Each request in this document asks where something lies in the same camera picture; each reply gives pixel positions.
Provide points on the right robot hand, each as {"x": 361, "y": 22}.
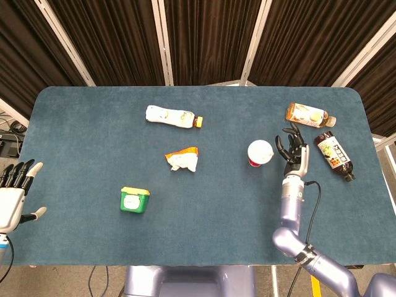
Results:
{"x": 297, "y": 161}

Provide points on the dark brown curtain panel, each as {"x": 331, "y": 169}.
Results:
{"x": 383, "y": 92}
{"x": 18, "y": 46}
{"x": 210, "y": 40}
{"x": 315, "y": 40}
{"x": 108, "y": 40}

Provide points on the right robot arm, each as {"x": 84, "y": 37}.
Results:
{"x": 290, "y": 210}

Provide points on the amber tea bottle beige cap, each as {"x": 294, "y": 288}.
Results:
{"x": 306, "y": 115}

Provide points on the blue table mat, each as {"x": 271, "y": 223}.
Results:
{"x": 198, "y": 222}

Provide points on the dark tea bottle black cap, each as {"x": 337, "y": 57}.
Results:
{"x": 334, "y": 153}

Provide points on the white label bottle orange cap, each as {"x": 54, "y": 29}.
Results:
{"x": 167, "y": 116}

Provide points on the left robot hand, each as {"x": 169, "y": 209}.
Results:
{"x": 9, "y": 204}

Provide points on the crumpled orange white snack bag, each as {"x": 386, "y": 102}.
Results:
{"x": 182, "y": 161}

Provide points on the white partition foot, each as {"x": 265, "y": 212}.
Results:
{"x": 232, "y": 83}

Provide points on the green tub yellow lid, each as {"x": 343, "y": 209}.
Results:
{"x": 133, "y": 201}

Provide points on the white partition frame post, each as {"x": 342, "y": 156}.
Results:
{"x": 62, "y": 37}
{"x": 385, "y": 140}
{"x": 12, "y": 112}
{"x": 256, "y": 43}
{"x": 367, "y": 52}
{"x": 163, "y": 43}

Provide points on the lavender robot torso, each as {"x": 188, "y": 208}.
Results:
{"x": 188, "y": 281}

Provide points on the red paper cup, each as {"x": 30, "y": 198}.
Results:
{"x": 260, "y": 151}

